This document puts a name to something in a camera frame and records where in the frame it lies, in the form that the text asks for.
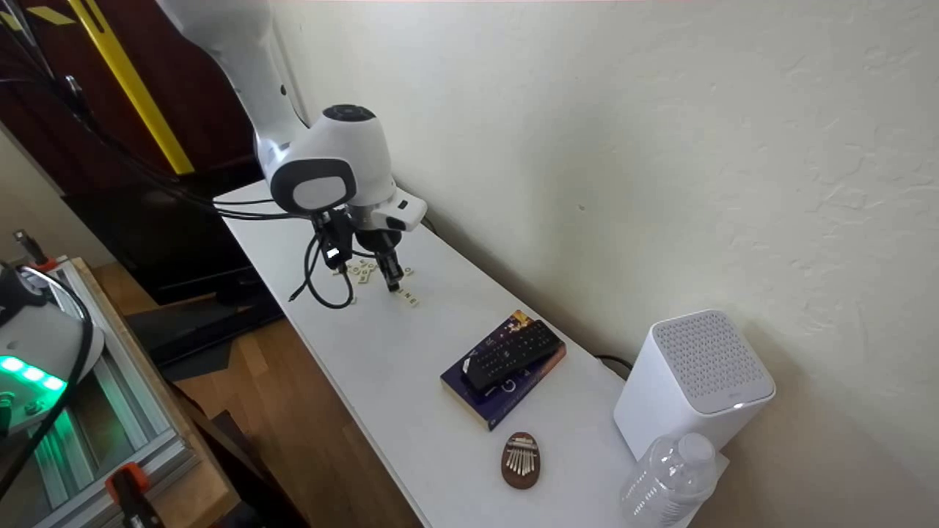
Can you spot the white device with green light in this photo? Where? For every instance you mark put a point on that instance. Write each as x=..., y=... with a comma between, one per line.
x=39, y=343

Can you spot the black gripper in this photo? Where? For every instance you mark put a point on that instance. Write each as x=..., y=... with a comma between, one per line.
x=383, y=236

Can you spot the black remote control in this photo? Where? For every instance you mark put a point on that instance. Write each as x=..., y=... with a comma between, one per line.
x=507, y=357

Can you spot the aluminium extrusion frame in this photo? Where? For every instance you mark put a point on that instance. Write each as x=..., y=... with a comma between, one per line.
x=162, y=457

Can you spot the purple hardcover book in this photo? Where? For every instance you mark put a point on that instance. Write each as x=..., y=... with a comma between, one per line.
x=518, y=394

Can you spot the orange and black clamp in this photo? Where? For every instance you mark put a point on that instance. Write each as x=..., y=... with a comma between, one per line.
x=133, y=486

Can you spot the dark brown cabinet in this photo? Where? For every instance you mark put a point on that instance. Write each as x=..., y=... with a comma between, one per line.
x=39, y=98

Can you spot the black stand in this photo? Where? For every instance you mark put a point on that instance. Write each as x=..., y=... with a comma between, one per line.
x=146, y=244

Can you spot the long yellow bar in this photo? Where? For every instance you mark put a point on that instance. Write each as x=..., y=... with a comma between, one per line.
x=133, y=90

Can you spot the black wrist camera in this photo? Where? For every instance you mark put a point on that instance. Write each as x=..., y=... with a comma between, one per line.
x=334, y=244

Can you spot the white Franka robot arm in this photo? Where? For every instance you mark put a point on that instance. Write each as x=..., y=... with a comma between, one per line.
x=333, y=149

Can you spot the black low shelf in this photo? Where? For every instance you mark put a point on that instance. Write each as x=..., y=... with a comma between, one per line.
x=195, y=334

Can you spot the brown oval kalimba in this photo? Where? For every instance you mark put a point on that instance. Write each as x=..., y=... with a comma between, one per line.
x=519, y=464

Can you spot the white box speaker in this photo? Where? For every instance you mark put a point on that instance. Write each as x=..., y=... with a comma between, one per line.
x=683, y=391

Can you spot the clear plastic water bottle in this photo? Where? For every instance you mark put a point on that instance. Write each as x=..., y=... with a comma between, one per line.
x=669, y=486

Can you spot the short yellow tape strip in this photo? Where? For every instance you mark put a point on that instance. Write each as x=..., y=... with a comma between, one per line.
x=54, y=17
x=13, y=21

